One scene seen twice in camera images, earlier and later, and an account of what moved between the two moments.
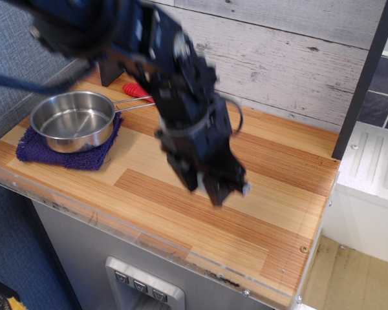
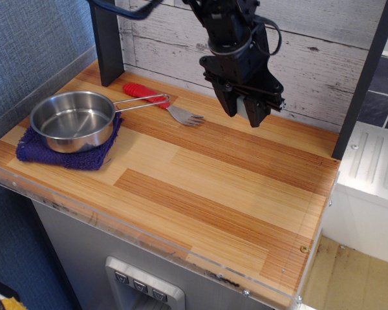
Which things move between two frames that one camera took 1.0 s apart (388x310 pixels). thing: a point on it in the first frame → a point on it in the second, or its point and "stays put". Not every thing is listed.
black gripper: x=198 y=129 → x=244 y=68
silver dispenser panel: x=133 y=287 stays put
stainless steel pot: x=77 y=121 stays put
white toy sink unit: x=365 y=210 stays put
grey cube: x=200 y=183 → x=241 y=108
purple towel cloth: x=32 y=150 stays put
